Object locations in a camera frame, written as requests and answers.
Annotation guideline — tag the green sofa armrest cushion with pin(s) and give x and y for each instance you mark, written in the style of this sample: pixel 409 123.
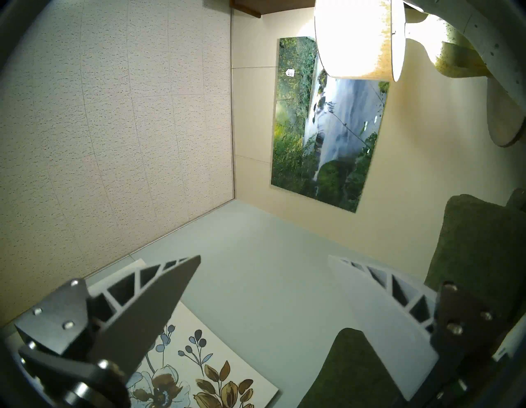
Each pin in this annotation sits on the green sofa armrest cushion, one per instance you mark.
pixel 481 246

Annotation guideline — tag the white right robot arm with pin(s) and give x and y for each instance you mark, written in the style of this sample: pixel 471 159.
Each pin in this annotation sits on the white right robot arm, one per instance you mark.
pixel 493 41

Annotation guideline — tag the brown wooden trim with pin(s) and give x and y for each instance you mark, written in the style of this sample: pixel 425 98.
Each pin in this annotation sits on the brown wooden trim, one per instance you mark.
pixel 267 6

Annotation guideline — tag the floral canvas with brown leaves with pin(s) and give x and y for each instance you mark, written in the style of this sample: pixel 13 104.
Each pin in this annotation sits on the floral canvas with brown leaves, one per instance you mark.
pixel 205 378

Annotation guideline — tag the cream lamp shade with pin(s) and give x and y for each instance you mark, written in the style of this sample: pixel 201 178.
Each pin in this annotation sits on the cream lamp shade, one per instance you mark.
pixel 353 37

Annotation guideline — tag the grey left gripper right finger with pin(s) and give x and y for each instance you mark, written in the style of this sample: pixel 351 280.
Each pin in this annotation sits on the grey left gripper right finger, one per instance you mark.
pixel 386 329

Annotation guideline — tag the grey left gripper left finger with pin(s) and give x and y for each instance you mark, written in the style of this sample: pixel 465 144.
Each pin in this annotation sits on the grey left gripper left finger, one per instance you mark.
pixel 135 312

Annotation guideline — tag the forest waterfall wall picture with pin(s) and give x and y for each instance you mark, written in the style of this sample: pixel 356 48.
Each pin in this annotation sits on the forest waterfall wall picture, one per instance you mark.
pixel 328 135

